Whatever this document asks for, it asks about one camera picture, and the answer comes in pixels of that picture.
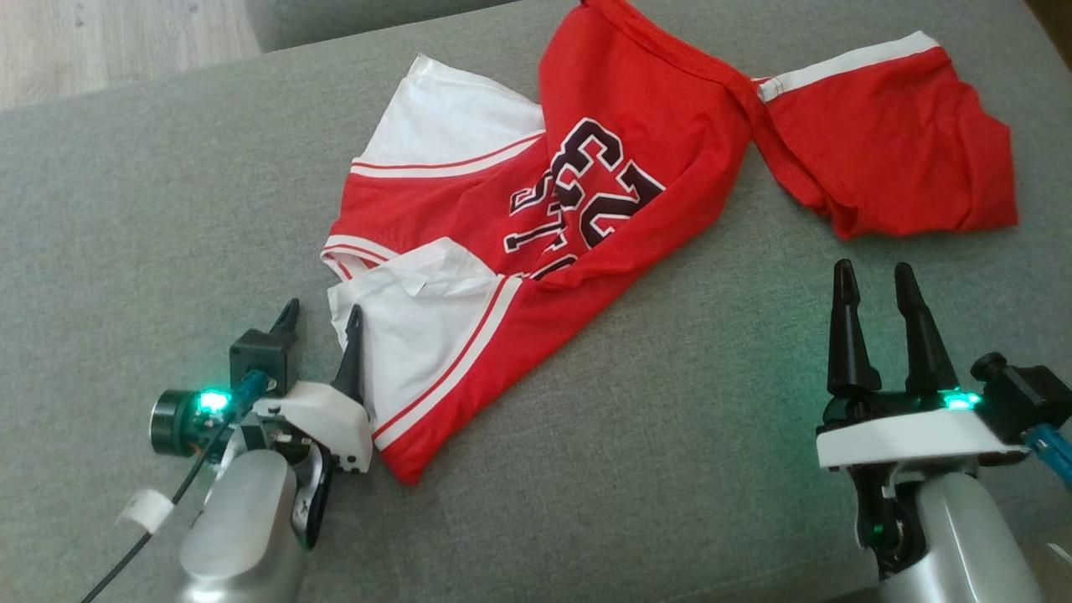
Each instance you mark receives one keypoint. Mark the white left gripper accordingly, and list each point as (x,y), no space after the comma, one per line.
(327,414)

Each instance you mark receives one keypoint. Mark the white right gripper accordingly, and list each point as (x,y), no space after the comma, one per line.
(904,440)

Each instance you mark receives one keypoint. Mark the red shorts with white stripe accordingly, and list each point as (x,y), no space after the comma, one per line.
(904,151)

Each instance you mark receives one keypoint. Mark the red white basketball jersey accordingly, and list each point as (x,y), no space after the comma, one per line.
(636,126)

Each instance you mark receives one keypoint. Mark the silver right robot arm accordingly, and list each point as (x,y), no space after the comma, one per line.
(963,544)

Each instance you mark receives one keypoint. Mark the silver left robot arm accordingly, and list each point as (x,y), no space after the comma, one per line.
(243,528)

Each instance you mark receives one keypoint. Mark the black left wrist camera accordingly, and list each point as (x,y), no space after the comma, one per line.
(260,356)

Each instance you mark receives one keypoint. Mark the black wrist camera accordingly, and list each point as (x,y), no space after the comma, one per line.
(1034,398)
(260,356)

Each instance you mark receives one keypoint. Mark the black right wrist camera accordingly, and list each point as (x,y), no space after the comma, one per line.
(1034,398)

